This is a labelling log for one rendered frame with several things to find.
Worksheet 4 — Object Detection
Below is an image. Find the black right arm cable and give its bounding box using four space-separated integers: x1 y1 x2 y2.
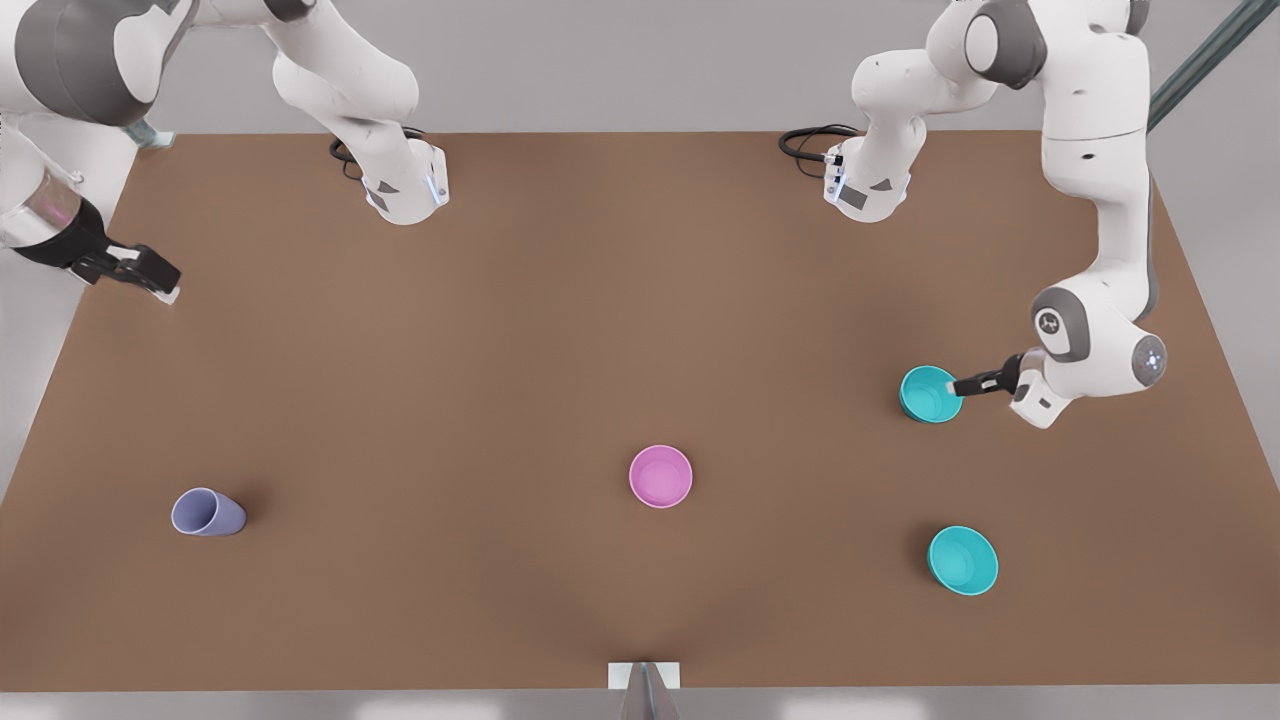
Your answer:
329 126 428 183

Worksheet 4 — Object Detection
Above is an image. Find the pink bowl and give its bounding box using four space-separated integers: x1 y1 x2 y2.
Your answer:
628 444 694 510

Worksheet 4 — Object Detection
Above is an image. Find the lavender cup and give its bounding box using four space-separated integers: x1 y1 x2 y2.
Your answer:
170 487 248 538

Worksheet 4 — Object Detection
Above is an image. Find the teal blue bowl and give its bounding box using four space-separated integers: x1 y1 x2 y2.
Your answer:
898 365 965 425
927 525 1000 597

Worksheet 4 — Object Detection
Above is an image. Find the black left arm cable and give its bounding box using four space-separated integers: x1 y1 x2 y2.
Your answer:
778 124 863 182

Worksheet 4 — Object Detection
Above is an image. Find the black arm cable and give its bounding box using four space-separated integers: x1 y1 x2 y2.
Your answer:
778 124 863 182
329 126 428 183

